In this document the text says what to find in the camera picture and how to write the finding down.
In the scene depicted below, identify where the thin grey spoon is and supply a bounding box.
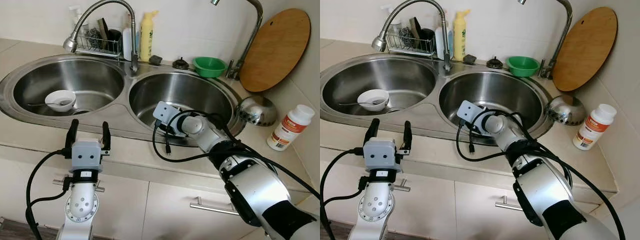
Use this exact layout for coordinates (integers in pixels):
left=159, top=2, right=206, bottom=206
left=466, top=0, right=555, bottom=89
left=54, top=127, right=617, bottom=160
left=336, top=99, right=386, bottom=107
left=26, top=99, right=74, bottom=108

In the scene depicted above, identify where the white bowl in sink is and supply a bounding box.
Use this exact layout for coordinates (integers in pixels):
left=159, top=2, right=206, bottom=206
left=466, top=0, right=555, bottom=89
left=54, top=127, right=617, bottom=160
left=358, top=89, right=390, bottom=112
left=44, top=89, right=77, bottom=113

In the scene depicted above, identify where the stainless steel double sink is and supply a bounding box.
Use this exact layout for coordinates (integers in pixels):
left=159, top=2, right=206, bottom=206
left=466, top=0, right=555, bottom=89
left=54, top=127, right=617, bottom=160
left=320, top=54, right=553, bottom=146
left=0, top=54, right=248, bottom=148

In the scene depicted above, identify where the white bottle orange label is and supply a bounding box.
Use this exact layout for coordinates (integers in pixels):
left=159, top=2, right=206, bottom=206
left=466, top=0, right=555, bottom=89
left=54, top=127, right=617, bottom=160
left=266, top=104, right=316, bottom=152
left=573, top=103, right=618, bottom=151

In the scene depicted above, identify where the white base cabinet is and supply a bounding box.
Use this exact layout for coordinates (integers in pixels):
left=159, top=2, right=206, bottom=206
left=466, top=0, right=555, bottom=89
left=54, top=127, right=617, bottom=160
left=320, top=150, right=621, bottom=240
left=0, top=145, right=321, bottom=240

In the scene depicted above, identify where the white blue bottle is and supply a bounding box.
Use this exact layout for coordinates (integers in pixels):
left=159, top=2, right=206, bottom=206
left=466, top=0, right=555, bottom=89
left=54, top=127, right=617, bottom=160
left=122, top=26, right=142, bottom=62
left=434, top=25, right=455, bottom=61

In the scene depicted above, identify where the black cup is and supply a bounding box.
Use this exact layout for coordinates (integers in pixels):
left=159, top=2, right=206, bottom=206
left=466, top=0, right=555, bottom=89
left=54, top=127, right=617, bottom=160
left=106, top=29, right=123, bottom=51
left=419, top=27, right=436, bottom=48

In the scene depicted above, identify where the yellow detergent bottle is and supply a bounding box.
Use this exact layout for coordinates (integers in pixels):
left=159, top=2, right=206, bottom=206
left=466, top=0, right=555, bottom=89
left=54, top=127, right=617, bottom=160
left=452, top=8, right=471, bottom=62
left=139, top=10, right=159, bottom=63

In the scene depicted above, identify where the clear pump soap bottle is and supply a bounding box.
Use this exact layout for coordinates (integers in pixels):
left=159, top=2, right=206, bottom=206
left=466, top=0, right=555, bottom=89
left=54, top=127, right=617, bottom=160
left=68, top=5, right=90, bottom=38
left=380, top=4, right=401, bottom=37

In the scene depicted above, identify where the green plastic bowl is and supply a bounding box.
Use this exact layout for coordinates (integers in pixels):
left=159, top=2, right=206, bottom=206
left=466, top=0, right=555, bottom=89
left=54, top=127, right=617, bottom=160
left=505, top=55, right=541, bottom=78
left=192, top=56, right=228, bottom=79

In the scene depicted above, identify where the oval wooden cutting board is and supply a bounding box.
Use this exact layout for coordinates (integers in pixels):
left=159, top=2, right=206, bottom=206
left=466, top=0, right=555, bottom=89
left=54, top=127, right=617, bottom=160
left=239, top=8, right=312, bottom=93
left=552, top=6, right=619, bottom=92

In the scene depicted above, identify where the smooth gooseneck steel faucet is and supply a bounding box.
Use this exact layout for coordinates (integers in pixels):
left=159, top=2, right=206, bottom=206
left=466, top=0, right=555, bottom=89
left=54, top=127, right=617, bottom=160
left=517, top=0, right=574, bottom=80
left=210, top=0, right=264, bottom=81

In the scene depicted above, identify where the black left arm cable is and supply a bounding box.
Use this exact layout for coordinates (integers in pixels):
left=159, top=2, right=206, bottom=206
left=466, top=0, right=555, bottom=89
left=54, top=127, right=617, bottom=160
left=25, top=147, right=76, bottom=240
left=320, top=146, right=368, bottom=240

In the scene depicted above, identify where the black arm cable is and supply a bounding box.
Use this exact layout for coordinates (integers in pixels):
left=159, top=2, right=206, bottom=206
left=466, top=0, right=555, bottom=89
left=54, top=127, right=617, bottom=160
left=151, top=110, right=321, bottom=201
left=320, top=146, right=368, bottom=240
left=455, top=109, right=627, bottom=240
left=25, top=147, right=76, bottom=240

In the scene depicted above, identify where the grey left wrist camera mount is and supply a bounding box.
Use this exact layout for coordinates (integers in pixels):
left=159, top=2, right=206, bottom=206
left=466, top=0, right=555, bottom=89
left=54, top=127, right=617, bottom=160
left=71, top=140, right=104, bottom=174
left=363, top=138, right=402, bottom=173

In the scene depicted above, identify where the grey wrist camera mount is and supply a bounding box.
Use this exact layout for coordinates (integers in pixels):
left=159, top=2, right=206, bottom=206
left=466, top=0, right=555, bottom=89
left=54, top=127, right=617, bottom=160
left=152, top=101, right=183, bottom=137
left=363, top=138, right=402, bottom=173
left=71, top=140, right=104, bottom=174
left=456, top=100, right=488, bottom=136

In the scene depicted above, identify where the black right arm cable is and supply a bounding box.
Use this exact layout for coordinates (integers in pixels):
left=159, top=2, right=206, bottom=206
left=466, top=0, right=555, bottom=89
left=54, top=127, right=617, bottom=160
left=455, top=109, right=627, bottom=240
left=151, top=110, right=321, bottom=201

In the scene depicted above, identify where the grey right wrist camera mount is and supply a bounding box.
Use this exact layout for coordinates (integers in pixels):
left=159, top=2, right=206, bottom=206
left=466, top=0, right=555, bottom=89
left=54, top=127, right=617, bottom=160
left=152, top=101, right=183, bottom=137
left=456, top=100, right=488, bottom=136

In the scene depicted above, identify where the steel wire sink rack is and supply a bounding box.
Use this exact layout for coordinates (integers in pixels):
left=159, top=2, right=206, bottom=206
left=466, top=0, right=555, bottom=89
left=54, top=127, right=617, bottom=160
left=75, top=32, right=123, bottom=57
left=387, top=31, right=436, bottom=56

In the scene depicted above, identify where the spring hose steel faucet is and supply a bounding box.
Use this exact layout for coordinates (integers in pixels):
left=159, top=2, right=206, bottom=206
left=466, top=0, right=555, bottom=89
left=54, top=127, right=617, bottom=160
left=62, top=0, right=140, bottom=75
left=372, top=0, right=452, bottom=72

